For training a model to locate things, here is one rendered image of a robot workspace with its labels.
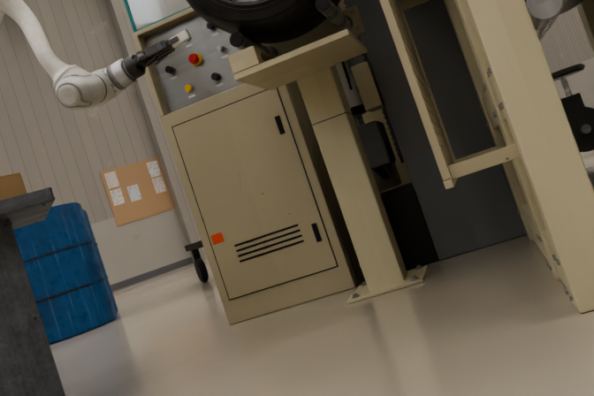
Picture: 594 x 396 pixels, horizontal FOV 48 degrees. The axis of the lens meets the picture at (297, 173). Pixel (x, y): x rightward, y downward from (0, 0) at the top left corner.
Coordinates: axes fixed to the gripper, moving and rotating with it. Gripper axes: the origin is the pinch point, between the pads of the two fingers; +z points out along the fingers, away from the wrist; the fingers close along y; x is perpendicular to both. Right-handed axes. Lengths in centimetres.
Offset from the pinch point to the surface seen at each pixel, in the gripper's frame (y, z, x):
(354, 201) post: 26, 22, 72
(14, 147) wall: 829, -641, -296
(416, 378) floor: -79, 37, 107
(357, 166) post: 26, 28, 62
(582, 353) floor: -87, 65, 111
